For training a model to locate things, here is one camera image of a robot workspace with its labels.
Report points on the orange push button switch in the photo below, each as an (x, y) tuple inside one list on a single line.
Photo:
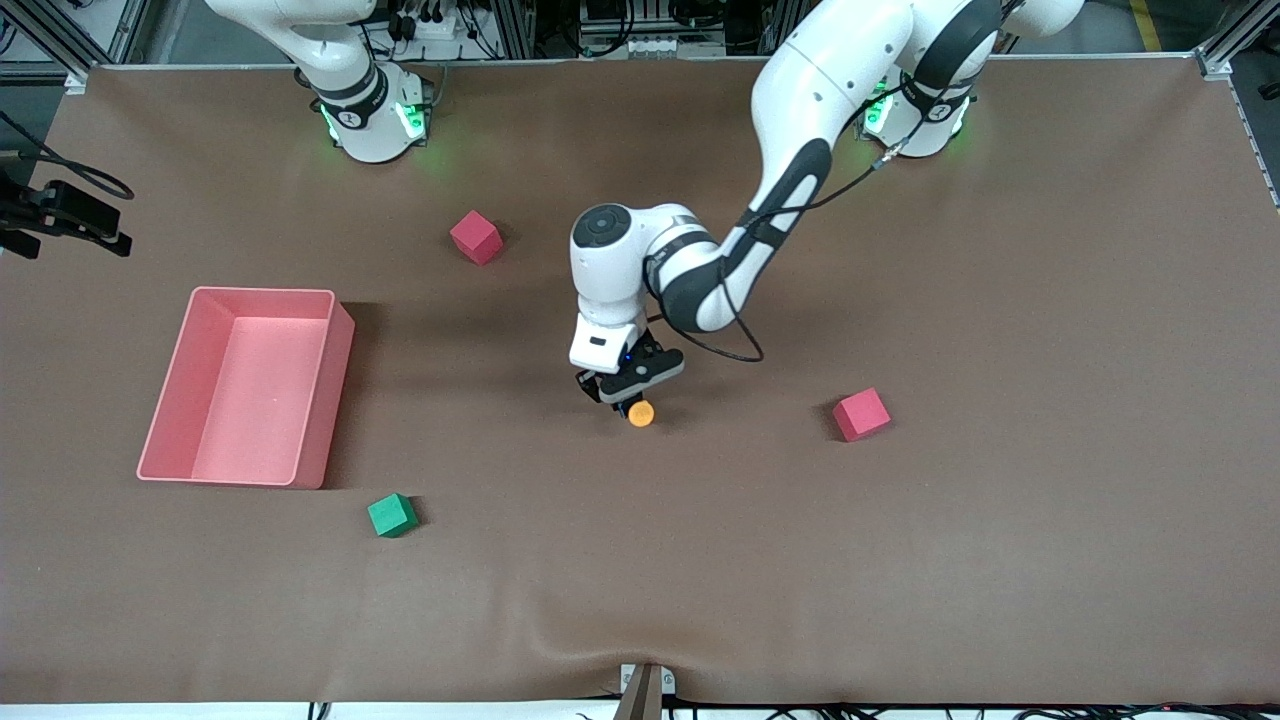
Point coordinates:
[(642, 414)]

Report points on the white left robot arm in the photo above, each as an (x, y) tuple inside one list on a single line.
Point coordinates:
[(820, 90)]

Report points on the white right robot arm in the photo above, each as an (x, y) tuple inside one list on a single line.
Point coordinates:
[(365, 120)]

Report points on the brown table mat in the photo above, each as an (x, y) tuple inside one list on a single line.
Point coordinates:
[(640, 560)]

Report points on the pink foam cube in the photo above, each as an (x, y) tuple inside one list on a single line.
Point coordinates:
[(860, 415), (475, 238)]

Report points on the green foam cube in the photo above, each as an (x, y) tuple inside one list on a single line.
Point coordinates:
[(391, 516)]

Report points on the pink plastic tray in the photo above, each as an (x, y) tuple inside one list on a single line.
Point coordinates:
[(250, 400)]

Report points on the grey metal table clamp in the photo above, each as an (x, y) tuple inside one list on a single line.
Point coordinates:
[(645, 695)]

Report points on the white terminal strip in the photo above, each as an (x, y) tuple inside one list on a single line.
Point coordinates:
[(660, 46)]

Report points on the white power strip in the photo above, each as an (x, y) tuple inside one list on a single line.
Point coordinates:
[(440, 28)]

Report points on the aluminium frame corner strut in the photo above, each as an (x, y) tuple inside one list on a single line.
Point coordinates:
[(1215, 65), (75, 80)]

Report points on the aluminium profile post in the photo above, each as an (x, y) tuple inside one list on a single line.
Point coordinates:
[(512, 25)]

